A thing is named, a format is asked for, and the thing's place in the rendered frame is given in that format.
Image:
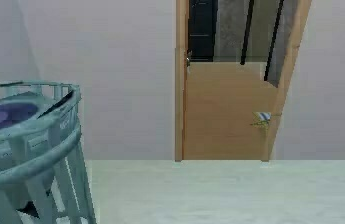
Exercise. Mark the purple cloth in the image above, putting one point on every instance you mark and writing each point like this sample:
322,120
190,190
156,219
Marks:
3,116

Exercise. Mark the black pole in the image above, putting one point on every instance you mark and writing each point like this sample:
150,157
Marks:
247,31
273,40

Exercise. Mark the small striped object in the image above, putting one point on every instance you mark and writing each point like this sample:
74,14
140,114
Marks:
262,119

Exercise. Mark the black cabinet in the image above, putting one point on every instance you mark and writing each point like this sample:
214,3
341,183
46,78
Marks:
201,30

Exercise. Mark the pale green slatted basket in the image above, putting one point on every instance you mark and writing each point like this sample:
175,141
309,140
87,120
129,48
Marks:
30,156

